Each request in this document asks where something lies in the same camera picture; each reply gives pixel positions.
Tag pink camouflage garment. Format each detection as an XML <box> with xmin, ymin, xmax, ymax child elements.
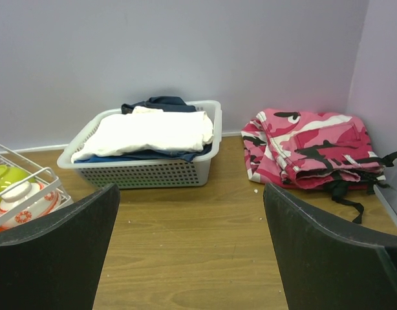
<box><xmin>241</xmin><ymin>108</ymin><xmax>397</xmax><ymax>224</ymax></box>

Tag white bowl orange pattern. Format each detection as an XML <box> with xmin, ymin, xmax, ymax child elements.
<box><xmin>0</xmin><ymin>181</ymin><xmax>61</xmax><ymax>230</ymax></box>

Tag dark blue clothes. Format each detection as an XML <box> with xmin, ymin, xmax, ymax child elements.
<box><xmin>75</xmin><ymin>96</ymin><xmax>212</xmax><ymax>163</ymax></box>

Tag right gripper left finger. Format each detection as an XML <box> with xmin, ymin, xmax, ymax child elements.
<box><xmin>0</xmin><ymin>184</ymin><xmax>120</xmax><ymax>309</ymax></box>

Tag white wire dish rack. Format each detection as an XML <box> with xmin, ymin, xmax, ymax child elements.
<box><xmin>0</xmin><ymin>144</ymin><xmax>72</xmax><ymax>225</ymax></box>

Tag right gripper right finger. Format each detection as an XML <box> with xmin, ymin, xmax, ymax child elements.
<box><xmin>263</xmin><ymin>184</ymin><xmax>397</xmax><ymax>309</ymax></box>

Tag white plastic laundry basket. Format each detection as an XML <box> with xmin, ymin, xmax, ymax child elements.
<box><xmin>57</xmin><ymin>100</ymin><xmax>222</xmax><ymax>189</ymax></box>

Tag white folded cloth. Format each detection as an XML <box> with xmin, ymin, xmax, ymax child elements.
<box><xmin>71</xmin><ymin>110</ymin><xmax>214</xmax><ymax>163</ymax></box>

